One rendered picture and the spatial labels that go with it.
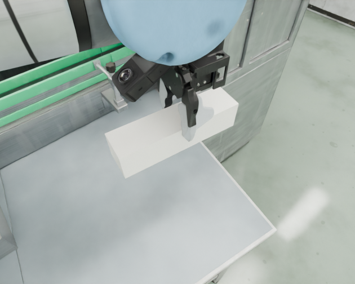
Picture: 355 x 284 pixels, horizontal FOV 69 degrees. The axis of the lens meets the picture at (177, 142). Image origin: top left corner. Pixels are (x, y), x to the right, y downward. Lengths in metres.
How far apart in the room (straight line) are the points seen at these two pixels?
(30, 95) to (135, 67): 0.55
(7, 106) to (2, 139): 0.10
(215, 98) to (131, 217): 0.42
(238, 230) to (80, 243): 0.42
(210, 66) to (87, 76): 0.59
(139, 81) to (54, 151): 0.65
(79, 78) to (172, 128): 0.51
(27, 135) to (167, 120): 0.56
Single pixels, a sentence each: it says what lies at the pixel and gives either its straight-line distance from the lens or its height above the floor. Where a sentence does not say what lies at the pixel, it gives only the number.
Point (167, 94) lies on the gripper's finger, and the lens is 0.44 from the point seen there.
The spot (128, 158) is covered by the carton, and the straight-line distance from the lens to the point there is 0.42.
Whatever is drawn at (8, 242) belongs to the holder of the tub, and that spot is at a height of 0.80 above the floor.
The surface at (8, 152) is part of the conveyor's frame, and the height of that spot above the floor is 0.80.
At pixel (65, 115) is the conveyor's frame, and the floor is 0.84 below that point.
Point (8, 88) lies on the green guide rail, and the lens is 0.93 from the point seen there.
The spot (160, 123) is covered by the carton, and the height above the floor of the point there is 1.11.
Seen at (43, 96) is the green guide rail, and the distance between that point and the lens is 0.88.
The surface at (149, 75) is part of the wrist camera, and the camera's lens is 0.35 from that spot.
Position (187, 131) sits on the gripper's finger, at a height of 1.12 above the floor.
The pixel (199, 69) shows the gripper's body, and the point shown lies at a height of 1.23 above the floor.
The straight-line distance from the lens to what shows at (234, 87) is 1.17.
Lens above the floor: 1.44
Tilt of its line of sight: 52 degrees down
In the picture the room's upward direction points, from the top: straight up
